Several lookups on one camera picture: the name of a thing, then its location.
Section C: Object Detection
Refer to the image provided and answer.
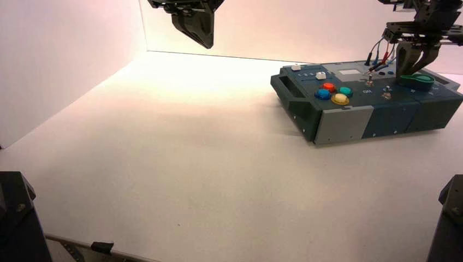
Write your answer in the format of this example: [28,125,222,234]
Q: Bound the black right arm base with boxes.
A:
[426,174,463,262]

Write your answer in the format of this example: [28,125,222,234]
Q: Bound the green rotary knob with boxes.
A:
[397,73,436,92]

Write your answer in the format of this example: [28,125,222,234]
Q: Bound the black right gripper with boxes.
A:
[382,21,463,79]

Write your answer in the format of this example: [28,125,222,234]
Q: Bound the yellow dome push button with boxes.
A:
[330,93,351,106]

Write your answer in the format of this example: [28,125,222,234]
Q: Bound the dark teal grey control box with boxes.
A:
[270,61,463,145]

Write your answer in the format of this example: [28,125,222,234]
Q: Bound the red plug jumper cable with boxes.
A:
[379,43,393,66]

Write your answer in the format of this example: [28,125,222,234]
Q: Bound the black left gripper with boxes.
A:
[147,0,225,50]

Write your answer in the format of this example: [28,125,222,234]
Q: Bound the blue plug jumper cable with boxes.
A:
[372,41,397,67]

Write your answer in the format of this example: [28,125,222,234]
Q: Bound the black table edge clamp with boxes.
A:
[90,241,114,254]

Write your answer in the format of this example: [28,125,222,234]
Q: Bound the black plug jumper cable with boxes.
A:
[363,38,395,75]

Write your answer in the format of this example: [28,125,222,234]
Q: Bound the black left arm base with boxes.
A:
[0,171,53,262]

